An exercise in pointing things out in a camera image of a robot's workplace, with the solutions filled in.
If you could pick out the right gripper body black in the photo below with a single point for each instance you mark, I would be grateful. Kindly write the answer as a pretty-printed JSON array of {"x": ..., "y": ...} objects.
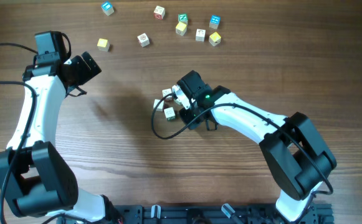
[{"x": 189, "y": 116}]

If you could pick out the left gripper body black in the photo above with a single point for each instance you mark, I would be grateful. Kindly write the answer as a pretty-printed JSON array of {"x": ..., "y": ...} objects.
[{"x": 81, "y": 72}]

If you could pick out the red-framed picture block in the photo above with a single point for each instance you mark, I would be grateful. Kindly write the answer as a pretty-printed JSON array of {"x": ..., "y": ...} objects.
[{"x": 167, "y": 94}]

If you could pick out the plain white block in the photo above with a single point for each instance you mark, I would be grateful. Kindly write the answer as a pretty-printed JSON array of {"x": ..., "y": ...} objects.
[
  {"x": 158, "y": 105},
  {"x": 169, "y": 113}
]

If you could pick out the white block green edge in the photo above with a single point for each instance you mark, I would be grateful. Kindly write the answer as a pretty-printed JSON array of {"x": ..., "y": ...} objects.
[{"x": 178, "y": 101}]

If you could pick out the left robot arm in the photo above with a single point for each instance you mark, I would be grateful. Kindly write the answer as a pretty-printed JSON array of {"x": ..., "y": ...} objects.
[{"x": 35, "y": 181}]

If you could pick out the yellow block left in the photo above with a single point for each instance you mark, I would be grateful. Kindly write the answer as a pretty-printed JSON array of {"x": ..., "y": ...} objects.
[{"x": 103, "y": 45}]

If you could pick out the yellow block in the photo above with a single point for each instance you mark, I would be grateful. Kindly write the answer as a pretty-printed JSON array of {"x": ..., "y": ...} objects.
[
  {"x": 181, "y": 28},
  {"x": 103, "y": 45},
  {"x": 215, "y": 39}
]

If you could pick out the yellow block right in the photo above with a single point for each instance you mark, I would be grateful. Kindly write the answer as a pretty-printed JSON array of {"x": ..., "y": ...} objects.
[{"x": 215, "y": 39}]

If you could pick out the blue letter block far left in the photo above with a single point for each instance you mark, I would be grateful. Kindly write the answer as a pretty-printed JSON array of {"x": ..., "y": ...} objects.
[{"x": 107, "y": 8}]

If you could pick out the yellow block centre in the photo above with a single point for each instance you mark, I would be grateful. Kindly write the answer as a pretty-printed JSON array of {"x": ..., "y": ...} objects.
[{"x": 181, "y": 28}]

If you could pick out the blue block top right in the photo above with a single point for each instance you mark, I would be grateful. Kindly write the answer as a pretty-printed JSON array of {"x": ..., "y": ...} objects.
[{"x": 214, "y": 22}]

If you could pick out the white block red picture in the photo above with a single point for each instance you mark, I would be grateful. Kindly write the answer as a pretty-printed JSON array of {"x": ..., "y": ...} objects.
[{"x": 143, "y": 40}]

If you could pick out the green letter N block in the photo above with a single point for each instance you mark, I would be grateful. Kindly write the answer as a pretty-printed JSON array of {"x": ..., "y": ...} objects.
[{"x": 183, "y": 18}]

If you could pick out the red-edged block top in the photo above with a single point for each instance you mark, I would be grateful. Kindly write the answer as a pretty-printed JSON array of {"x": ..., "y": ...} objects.
[{"x": 159, "y": 12}]

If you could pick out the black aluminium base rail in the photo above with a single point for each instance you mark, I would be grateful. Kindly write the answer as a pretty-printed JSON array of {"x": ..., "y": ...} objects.
[{"x": 249, "y": 214}]

